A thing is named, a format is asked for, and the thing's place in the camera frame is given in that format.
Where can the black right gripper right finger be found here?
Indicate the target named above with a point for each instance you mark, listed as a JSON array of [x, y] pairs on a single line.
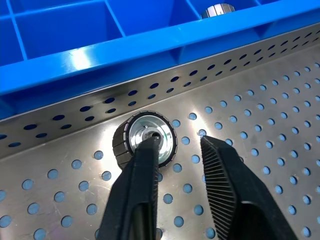
[[240, 197]]

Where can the perforated steel tray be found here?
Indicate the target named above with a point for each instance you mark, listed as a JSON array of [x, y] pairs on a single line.
[[250, 125]]

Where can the blue plastic divided tray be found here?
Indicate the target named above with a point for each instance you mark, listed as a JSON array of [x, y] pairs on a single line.
[[95, 42]]

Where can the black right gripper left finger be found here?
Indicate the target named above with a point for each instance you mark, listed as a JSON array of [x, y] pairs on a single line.
[[132, 190]]

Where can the metal roller with black tread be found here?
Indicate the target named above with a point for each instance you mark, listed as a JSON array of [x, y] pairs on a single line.
[[147, 140], [218, 11]]

